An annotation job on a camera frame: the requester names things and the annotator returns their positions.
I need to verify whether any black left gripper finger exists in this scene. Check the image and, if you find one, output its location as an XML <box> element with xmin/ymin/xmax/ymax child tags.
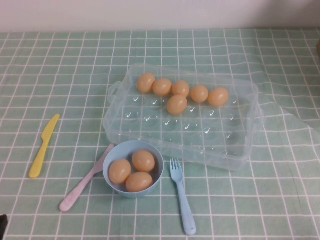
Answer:
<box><xmin>0</xmin><ymin>214</ymin><xmax>9</xmax><ymax>237</ymax></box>

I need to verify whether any beige plastic egg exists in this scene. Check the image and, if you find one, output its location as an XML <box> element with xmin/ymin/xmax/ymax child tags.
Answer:
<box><xmin>131</xmin><ymin>149</ymin><xmax>156</xmax><ymax>173</ymax></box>
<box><xmin>108</xmin><ymin>159</ymin><xmax>132</xmax><ymax>185</ymax></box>
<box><xmin>136</xmin><ymin>72</ymin><xmax>156</xmax><ymax>94</ymax></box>
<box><xmin>125</xmin><ymin>171</ymin><xmax>154</xmax><ymax>193</ymax></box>
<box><xmin>166</xmin><ymin>94</ymin><xmax>188</xmax><ymax>116</ymax></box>
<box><xmin>190</xmin><ymin>84</ymin><xmax>210</xmax><ymax>103</ymax></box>
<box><xmin>152</xmin><ymin>78</ymin><xmax>173</xmax><ymax>97</ymax></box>
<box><xmin>207</xmin><ymin>87</ymin><xmax>230</xmax><ymax>108</ymax></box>
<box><xmin>171</xmin><ymin>80</ymin><xmax>191</xmax><ymax>98</ymax></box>

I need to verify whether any clear plastic egg box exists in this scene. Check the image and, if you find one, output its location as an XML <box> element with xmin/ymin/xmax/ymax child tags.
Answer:
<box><xmin>102</xmin><ymin>63</ymin><xmax>266</xmax><ymax>173</ymax></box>

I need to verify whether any yellow plastic knife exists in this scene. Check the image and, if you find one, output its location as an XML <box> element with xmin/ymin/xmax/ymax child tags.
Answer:
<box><xmin>28</xmin><ymin>113</ymin><xmax>61</xmax><ymax>179</ymax></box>

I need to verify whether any pink plastic knife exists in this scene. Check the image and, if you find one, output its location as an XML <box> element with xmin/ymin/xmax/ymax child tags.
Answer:
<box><xmin>59</xmin><ymin>143</ymin><xmax>115</xmax><ymax>213</ymax></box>

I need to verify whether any light blue plastic bowl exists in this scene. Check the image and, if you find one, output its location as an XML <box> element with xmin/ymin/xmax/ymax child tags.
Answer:
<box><xmin>102</xmin><ymin>140</ymin><xmax>165</xmax><ymax>199</ymax></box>

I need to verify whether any light blue plastic fork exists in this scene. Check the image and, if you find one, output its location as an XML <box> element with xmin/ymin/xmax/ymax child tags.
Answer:
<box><xmin>169</xmin><ymin>157</ymin><xmax>197</xmax><ymax>236</ymax></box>

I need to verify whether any green checked tablecloth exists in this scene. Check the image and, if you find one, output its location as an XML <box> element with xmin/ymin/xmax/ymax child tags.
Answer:
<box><xmin>0</xmin><ymin>28</ymin><xmax>320</xmax><ymax>240</ymax></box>

